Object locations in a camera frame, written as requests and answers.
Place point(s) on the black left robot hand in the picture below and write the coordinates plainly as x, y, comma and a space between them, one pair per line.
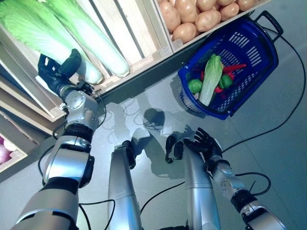
57, 74

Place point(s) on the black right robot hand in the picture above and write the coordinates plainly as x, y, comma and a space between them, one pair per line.
206, 143

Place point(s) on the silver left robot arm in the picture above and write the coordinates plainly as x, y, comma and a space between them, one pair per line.
74, 100

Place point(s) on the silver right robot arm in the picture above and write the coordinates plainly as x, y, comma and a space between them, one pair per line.
227, 172

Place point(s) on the blue plastic shopping basket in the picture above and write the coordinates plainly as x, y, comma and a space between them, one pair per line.
268, 67

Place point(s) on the silver right robot leg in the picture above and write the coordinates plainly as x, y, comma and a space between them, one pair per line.
199, 187

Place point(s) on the silver robot leg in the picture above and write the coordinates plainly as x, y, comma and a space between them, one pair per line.
120, 182
199, 187

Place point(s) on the wooden display rack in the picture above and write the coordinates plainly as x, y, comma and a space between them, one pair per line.
24, 115

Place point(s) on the green bell pepper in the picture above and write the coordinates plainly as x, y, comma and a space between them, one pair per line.
225, 81
194, 85

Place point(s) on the small napa cabbage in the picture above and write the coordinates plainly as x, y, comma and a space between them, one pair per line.
211, 79

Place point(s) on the long red chili pepper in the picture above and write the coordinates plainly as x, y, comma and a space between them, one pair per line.
233, 68

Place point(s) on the wooden slat crate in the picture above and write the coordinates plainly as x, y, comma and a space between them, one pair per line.
14, 163
167, 40
134, 31

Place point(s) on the silver left robot leg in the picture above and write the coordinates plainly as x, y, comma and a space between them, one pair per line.
120, 182

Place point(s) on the purple white turnip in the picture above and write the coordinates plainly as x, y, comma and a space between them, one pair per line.
3, 153

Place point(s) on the tan potato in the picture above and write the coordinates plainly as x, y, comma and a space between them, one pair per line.
245, 3
184, 32
169, 13
207, 20

